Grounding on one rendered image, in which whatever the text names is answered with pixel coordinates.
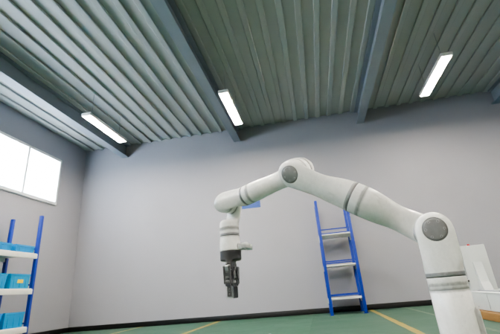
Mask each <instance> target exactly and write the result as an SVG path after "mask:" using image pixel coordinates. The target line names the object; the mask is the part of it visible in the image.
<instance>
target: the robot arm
mask: <svg viewBox="0 0 500 334"><path fill-rule="evenodd" d="M286 187H291V188H294V189H296V190H300V191H303V192H305V193H309V194H311V195H314V196H317V197H318V198H320V199H323V200H324V201H326V202H329V203H330V204H332V205H335V206H337V207H339V208H341V209H343V210H345V211H347V212H349V213H352V214H354V215H356V216H359V217H361V218H363V219H366V220H368V221H371V222H374V223H376V224H378V225H382V226H385V227H387V228H390V229H393V230H395V231H397V232H399V233H401V234H402V235H404V236H406V237H408V238H409V239H411V240H414V241H415V242H416V243H418V245H419V249H420V254H421V257H422V261H423V269H424V272H425V276H426V281H427V284H428V288H429V293H430V296H431V299H432V305H433V307H434V311H435V316H436V319H437V325H438V328H439V331H440V334H487V331H486V329H485V326H484V322H483V318H482V316H481V311H480V310H479V309H476V307H475V302H474V300H473V297H472V293H471V289H470V287H469V282H468V280H467V276H466V275H465V274H466V272H465V269H464V259H463V256H462V253H461V248H460V246H459V242H458V238H457V235H456V232H455V228H454V226H453V224H452V222H451V221H450V220H449V219H448V218H447V217H446V216H444V215H443V214H441V213H436V212H429V213H425V214H423V213H418V212H416V211H413V210H410V209H408V208H404V207H403V206H401V205H399V204H397V203H396V202H394V201H393V200H391V199H389V198H388V197H387V196H384V195H383V194H381V193H380V192H378V191H376V190H374V189H372V188H370V187H367V186H365V185H363V184H360V183H358V182H354V181H351V180H348V179H342V178H337V177H332V176H326V175H324V174H321V173H318V172H316V171H314V166H313V164H312V162H311V161H309V160H308V159H306V158H300V157H299V158H292V159H290V160H287V161H285V162H284V163H282V165H281V166H280V168H279V171H277V172H276V173H273V174H271V175H269V176H266V177H264V178H261V179H258V180H256V181H253V182H251V183H249V184H246V185H244V186H242V187H240V188H238V189H234V190H229V191H226V192H223V193H221V194H220V195H218V196H217V197H216V198H215V201H214V207H215V208H216V210H217V211H219V212H221V213H226V214H227V217H226V219H224V220H223V221H221V222H220V224H219V233H220V241H219V251H220V261H221V262H225V265H224V266H222V268H223V279H224V284H225V286H227V287H226V292H227V299H232V298H238V297H239V295H238V286H239V284H240V271H239V266H237V264H236V262H237V261H240V260H241V259H242V257H241V250H252V244H250V243H248V242H243V243H240V232H239V221H240V214H241V210H242V206H247V205H250V204H252V203H255V202H257V201H259V200H261V199H263V198H265V197H267V196H269V195H271V194H273V193H275V192H277V191H279V190H282V189H284V188H286Z"/></svg>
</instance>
